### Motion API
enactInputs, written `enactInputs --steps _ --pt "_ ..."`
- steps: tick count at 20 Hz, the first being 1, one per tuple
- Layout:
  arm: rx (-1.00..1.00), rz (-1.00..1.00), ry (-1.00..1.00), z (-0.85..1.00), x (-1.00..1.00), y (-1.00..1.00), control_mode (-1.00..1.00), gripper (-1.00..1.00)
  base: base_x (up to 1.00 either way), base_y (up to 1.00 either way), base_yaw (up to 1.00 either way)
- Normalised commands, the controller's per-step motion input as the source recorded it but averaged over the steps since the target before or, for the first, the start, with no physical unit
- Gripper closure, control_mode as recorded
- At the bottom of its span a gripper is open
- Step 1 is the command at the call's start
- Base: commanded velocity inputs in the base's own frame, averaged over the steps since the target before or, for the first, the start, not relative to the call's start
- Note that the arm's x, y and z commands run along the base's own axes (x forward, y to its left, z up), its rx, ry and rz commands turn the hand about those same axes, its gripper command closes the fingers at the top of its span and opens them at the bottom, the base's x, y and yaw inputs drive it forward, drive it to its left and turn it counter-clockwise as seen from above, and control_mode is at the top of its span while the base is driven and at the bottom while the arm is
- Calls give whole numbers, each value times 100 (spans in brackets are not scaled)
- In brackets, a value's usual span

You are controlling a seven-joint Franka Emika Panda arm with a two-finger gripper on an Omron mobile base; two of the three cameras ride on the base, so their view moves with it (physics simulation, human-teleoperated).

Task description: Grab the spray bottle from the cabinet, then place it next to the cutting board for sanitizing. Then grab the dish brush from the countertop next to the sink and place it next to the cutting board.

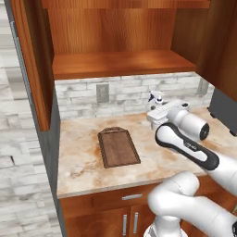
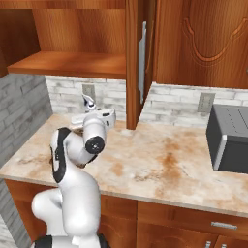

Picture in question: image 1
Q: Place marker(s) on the brown wooden cutting board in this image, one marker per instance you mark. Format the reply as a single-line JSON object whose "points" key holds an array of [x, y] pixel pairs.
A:
{"points": [[118, 148]]}

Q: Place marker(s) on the wooden cabinet door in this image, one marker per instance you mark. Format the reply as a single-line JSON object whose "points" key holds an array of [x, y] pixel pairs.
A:
{"points": [[34, 61], [213, 46]]}

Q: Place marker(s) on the wooden base cupboard door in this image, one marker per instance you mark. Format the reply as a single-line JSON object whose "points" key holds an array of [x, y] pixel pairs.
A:
{"points": [[145, 220], [95, 227]]}

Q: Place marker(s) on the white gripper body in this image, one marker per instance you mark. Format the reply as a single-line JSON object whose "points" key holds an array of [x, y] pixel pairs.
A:
{"points": [[158, 115]]}

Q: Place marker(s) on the dark grey appliance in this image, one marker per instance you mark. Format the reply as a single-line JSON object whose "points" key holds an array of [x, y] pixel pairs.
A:
{"points": [[223, 109]]}

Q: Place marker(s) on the white and blue spray bottle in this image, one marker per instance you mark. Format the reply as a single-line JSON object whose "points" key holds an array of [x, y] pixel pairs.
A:
{"points": [[153, 97]]}

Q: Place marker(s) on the dark grey cabinet side panel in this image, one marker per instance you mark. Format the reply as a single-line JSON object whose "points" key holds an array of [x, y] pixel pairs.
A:
{"points": [[52, 160]]}

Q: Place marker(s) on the grey wall outlet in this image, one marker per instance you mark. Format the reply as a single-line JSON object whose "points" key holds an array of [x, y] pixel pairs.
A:
{"points": [[203, 86], [102, 93]]}

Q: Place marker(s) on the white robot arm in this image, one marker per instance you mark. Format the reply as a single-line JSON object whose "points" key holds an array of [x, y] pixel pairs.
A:
{"points": [[182, 200]]}

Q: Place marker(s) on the open wooden wall cabinet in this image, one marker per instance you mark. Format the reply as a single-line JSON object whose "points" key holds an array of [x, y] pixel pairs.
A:
{"points": [[120, 63]]}

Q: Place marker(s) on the wooden drawer front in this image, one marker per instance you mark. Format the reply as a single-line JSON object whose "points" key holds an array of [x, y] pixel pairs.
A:
{"points": [[98, 200]]}

